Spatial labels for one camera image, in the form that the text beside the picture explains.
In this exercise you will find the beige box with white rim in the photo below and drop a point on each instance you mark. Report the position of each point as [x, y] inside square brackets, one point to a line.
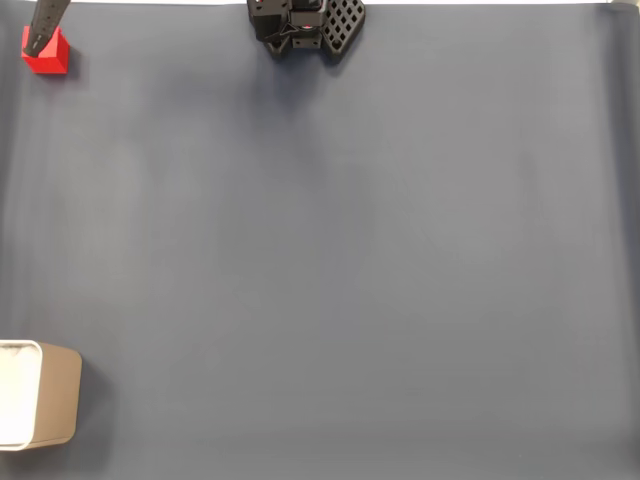
[57, 395]

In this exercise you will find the red cube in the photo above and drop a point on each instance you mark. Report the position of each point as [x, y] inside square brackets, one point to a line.
[56, 60]

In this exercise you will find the grey desk mat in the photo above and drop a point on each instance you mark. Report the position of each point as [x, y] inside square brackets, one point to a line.
[400, 300]

